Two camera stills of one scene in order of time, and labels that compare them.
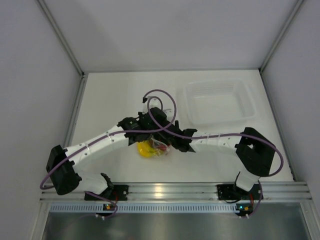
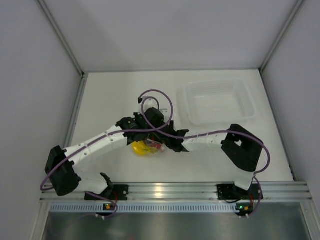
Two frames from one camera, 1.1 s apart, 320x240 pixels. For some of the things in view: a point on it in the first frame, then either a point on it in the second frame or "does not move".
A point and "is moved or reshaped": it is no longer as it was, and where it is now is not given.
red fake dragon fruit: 161,146 -> 157,145
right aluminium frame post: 297,5 does not move
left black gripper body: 150,134 does not move
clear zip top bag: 159,148 is moved or reshaped
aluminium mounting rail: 277,192 does not move
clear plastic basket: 216,101 does not move
